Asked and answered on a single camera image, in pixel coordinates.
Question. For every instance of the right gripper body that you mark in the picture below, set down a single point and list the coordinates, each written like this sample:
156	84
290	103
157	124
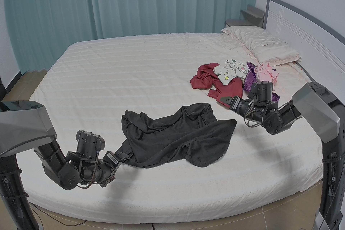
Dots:
244	109

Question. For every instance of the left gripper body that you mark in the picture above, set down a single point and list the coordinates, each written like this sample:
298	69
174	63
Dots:
99	172

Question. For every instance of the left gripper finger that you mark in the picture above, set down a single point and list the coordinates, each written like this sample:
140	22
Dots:
124	156

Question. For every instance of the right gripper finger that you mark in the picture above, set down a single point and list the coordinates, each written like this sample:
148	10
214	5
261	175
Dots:
227	101

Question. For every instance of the black T-shirt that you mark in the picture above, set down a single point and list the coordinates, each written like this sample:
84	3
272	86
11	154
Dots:
175	137

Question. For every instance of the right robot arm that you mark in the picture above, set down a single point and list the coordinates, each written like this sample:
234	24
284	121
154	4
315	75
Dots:
315	107

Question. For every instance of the bed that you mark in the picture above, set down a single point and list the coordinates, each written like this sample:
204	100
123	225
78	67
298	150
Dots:
121	75

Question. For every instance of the white printed garment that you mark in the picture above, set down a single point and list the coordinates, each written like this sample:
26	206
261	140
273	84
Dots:
229	71

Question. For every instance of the purple garment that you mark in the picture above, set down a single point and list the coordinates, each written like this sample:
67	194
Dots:
249	78

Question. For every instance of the dark red garment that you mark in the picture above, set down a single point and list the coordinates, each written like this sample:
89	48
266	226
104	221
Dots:
204	78

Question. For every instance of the pink garment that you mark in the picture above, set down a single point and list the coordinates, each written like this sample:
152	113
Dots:
265	72

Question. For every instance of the cream pillow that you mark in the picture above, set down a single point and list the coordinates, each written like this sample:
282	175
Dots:
264	44

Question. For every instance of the grey bedside table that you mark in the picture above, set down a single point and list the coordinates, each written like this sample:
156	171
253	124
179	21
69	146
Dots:
248	21

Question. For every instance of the black chair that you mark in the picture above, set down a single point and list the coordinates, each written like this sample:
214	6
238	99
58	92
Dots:
2	88

